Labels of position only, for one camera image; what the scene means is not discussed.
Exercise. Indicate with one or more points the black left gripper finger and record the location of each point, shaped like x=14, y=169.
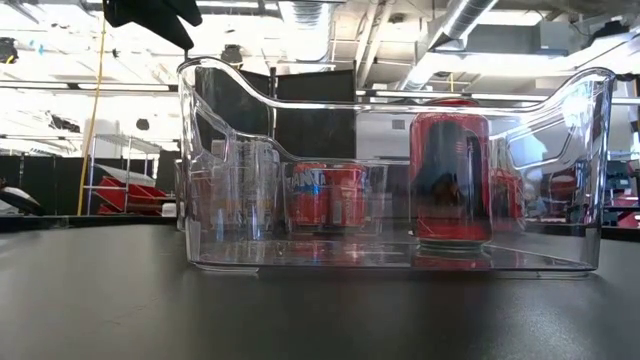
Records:
x=167, y=20
x=192, y=12

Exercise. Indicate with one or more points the clear plastic bin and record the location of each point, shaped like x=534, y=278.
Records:
x=200, y=220
x=375, y=210
x=350, y=255

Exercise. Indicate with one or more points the hanging ceiling dome fixture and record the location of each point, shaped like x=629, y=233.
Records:
x=232, y=55

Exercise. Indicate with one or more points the ceiling air vent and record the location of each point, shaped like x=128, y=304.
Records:
x=305, y=12

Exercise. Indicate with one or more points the black ceiling spotlight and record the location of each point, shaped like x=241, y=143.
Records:
x=7, y=50

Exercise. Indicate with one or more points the black folding partition screen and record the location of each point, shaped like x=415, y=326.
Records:
x=315, y=125

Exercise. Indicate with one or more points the black room divider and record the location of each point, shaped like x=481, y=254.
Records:
x=60, y=180

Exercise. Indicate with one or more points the red storage bin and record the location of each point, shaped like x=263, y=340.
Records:
x=130, y=197

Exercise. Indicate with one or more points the white floor appliance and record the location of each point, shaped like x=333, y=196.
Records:
x=169, y=210

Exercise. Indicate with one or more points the red crate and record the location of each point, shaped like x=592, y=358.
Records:
x=631, y=220

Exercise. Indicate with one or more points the grey wall vent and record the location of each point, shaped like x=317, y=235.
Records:
x=398, y=124

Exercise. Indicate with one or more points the silver ventilation duct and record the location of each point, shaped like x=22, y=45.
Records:
x=450, y=30

